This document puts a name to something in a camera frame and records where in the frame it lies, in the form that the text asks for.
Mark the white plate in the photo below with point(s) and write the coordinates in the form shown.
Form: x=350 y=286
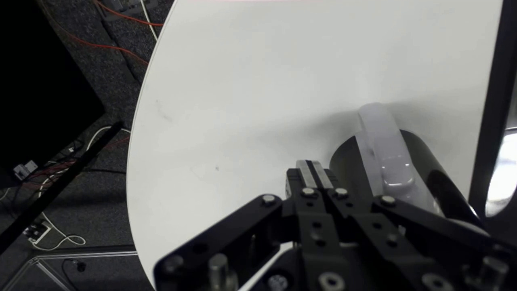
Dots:
x=503 y=173

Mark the black cabinet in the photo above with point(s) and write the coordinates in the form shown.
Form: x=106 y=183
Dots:
x=40 y=89

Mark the aluminium frame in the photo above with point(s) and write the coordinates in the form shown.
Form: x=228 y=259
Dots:
x=80 y=254

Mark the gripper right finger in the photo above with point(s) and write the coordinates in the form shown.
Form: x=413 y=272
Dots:
x=424 y=226

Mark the grey plug connector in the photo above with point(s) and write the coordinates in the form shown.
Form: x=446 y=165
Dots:
x=25 y=169

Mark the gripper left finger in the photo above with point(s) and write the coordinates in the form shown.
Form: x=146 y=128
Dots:
x=242 y=226

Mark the black bar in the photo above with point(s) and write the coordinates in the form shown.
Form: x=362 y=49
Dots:
x=60 y=184

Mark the white power strip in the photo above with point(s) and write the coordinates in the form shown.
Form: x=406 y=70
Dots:
x=36 y=231

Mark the black frame post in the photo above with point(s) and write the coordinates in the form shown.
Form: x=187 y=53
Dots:
x=494 y=101

